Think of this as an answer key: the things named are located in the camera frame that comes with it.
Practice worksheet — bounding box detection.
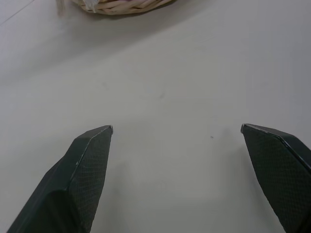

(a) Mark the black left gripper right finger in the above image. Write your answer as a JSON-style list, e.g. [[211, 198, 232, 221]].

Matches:
[[240, 123, 311, 233]]

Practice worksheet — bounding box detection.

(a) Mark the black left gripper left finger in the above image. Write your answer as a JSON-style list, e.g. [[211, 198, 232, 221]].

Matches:
[[5, 125, 115, 233]]

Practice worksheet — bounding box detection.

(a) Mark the woven wicker basket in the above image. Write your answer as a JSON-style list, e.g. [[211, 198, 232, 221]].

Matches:
[[71, 0, 178, 16]]

